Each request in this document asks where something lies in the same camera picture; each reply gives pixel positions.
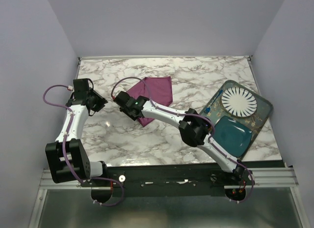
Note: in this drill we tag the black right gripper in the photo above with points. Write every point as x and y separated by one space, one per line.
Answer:
124 111

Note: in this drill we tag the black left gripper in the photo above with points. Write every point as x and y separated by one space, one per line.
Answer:
101 100

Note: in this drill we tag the purple cloth napkin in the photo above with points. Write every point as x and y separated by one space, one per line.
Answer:
159 89

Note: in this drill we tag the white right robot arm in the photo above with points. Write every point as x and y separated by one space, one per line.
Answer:
195 130

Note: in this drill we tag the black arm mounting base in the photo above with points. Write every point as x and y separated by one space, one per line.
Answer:
171 180

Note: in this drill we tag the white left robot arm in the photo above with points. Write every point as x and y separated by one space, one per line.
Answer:
67 158

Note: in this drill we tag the blue plastic fork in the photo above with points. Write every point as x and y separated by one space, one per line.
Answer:
208 108

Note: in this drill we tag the teal square plate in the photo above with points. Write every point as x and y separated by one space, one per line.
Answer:
233 136

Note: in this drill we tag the green floral serving tray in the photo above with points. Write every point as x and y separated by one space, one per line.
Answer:
255 122

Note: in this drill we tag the white blue striped plate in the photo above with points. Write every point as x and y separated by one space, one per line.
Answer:
239 102

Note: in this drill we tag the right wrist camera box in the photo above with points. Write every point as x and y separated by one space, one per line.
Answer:
122 98

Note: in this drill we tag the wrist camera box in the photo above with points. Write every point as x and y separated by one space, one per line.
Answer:
81 88
122 98

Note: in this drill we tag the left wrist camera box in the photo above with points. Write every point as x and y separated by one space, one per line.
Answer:
81 88

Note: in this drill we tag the aluminium frame rail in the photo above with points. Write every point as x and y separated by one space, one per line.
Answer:
263 178

